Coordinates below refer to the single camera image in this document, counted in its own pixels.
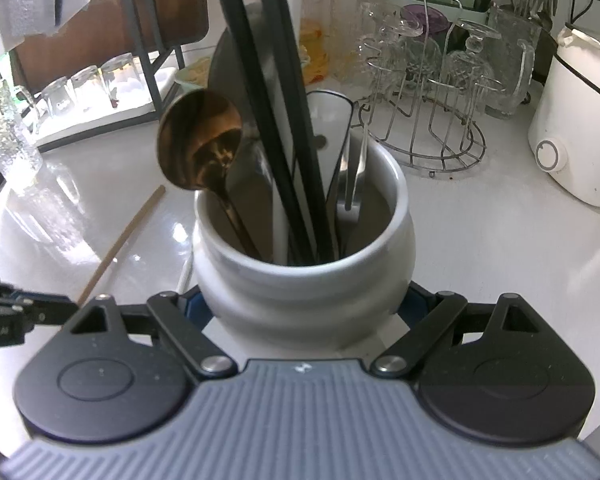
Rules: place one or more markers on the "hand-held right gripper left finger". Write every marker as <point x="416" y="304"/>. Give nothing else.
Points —
<point x="195" y="307"/>

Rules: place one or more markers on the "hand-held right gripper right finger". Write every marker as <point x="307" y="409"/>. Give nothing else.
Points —
<point x="417" y="302"/>

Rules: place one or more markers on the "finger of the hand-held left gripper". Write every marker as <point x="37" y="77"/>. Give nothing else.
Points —
<point x="40" y="310"/>

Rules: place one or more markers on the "tan wooden chopstick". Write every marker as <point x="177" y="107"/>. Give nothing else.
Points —
<point x="122" y="242"/>

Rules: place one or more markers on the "white ceramic utensil pot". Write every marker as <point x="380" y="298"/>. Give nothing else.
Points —
<point x="300" y="300"/>

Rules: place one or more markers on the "gold metal spoon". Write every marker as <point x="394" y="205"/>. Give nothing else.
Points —
<point x="200" y="135"/>

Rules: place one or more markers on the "white black-trimmed utensil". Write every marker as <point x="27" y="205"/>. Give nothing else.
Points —
<point x="330" y="120"/>

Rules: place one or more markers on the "black chopstick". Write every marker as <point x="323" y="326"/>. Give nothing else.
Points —
<point x="294" y="90"/>
<point x="254" y="85"/>

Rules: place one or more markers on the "textured clear glass vase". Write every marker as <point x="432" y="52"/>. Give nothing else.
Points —
<point x="10" y="145"/>

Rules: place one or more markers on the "white drain tray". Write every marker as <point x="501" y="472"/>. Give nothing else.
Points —
<point x="105" y="121"/>

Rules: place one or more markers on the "small clear drinking glass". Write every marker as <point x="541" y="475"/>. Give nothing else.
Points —
<point x="55" y="100"/>
<point x="122" y="77"/>
<point x="87" y="87"/>

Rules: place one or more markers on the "black metal dish rack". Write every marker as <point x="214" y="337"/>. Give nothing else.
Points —
<point x="150" y="85"/>

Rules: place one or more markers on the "white electric cooker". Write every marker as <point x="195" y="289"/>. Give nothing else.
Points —
<point x="580" y="110"/>

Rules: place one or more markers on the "clear glass pitcher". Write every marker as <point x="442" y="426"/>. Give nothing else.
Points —
<point x="510" y="60"/>

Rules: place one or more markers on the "purple cup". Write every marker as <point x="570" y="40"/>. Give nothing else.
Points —
<point x="422" y="17"/>

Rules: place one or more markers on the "tall clear glass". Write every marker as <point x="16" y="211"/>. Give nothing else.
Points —
<point x="345" y="10"/>

